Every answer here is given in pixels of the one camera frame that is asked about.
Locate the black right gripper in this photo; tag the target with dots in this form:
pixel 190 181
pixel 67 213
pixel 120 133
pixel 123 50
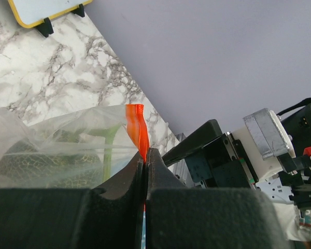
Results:
pixel 214 158

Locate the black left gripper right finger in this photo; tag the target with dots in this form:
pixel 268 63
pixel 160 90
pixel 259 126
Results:
pixel 182 217

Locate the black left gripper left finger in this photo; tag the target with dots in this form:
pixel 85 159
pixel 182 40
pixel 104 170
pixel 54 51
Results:
pixel 108 216

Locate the green netted melon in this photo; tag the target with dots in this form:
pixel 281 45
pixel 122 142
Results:
pixel 28 166

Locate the clear bag orange zipper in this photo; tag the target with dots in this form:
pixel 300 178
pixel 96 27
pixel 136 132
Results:
pixel 81 149

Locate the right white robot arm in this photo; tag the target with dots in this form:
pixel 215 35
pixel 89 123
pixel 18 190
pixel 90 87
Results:
pixel 290 193

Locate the small whiteboard with writing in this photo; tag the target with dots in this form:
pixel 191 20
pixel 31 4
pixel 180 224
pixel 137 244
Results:
pixel 38 14

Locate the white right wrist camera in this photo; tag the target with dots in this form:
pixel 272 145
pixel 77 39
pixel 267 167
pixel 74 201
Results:
pixel 271 145

